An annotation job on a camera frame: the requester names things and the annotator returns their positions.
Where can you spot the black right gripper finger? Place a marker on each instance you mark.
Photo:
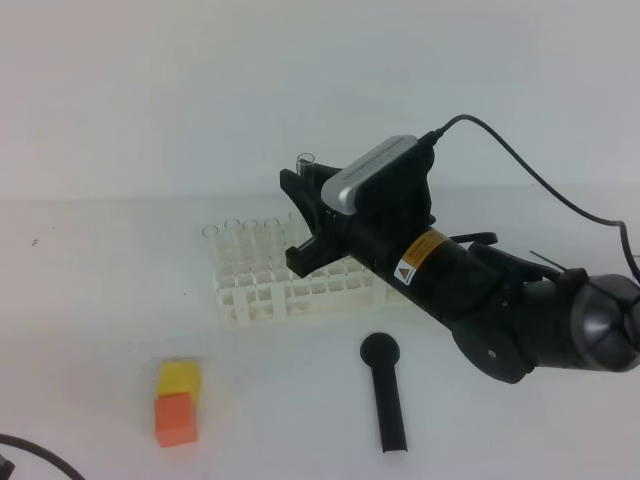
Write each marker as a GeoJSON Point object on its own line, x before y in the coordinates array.
{"type": "Point", "coordinates": [317, 215]}

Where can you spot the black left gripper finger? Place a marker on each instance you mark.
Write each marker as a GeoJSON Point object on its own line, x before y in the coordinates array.
{"type": "Point", "coordinates": [317, 252]}

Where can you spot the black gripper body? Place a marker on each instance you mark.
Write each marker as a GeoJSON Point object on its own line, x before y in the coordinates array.
{"type": "Point", "coordinates": [392, 234]}

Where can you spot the clear glass test tube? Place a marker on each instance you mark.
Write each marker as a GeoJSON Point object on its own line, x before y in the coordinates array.
{"type": "Point", "coordinates": [305, 167]}

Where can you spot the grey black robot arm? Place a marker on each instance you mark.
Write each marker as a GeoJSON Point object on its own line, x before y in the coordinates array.
{"type": "Point", "coordinates": [507, 315]}

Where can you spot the white test tube rack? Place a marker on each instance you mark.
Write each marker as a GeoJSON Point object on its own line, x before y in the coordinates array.
{"type": "Point", "coordinates": [270, 297]}

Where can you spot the black plastic scoop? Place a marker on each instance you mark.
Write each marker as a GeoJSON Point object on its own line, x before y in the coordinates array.
{"type": "Point", "coordinates": [380, 352]}

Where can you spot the yellow foam cube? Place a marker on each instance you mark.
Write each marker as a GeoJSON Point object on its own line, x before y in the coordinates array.
{"type": "Point", "coordinates": [179, 377]}

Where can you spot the orange foam cube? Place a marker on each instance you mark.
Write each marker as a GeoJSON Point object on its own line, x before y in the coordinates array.
{"type": "Point", "coordinates": [175, 420]}

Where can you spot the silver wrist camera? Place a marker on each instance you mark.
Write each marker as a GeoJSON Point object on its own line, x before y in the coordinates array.
{"type": "Point", "coordinates": [339, 191]}

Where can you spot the black cable tie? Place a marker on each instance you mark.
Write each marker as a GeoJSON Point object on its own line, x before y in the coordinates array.
{"type": "Point", "coordinates": [550, 262]}

